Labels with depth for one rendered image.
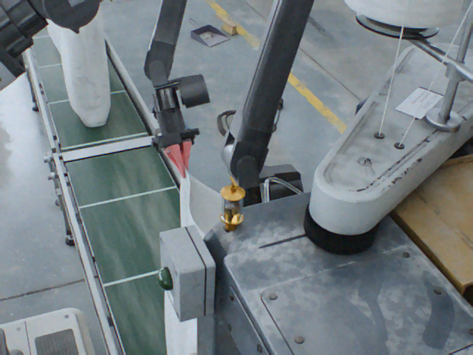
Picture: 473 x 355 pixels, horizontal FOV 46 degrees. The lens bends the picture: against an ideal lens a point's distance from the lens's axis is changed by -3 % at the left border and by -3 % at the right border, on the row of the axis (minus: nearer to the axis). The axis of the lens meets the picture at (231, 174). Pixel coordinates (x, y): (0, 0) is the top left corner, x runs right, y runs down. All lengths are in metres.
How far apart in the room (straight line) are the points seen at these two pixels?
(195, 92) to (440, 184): 0.65
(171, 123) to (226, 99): 2.41
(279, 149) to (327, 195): 2.60
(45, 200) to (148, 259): 1.04
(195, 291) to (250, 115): 0.34
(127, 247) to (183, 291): 1.39
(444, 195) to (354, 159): 0.17
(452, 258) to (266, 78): 0.40
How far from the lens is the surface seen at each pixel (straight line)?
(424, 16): 0.78
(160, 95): 1.30
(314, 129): 3.46
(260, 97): 0.92
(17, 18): 0.85
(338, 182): 0.66
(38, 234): 2.75
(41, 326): 2.03
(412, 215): 0.76
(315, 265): 0.67
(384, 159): 0.71
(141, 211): 2.20
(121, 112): 2.81
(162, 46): 1.30
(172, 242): 0.69
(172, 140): 1.27
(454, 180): 0.86
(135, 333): 1.81
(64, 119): 2.80
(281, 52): 0.91
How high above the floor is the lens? 1.80
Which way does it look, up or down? 37 degrees down
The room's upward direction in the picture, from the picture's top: 3 degrees clockwise
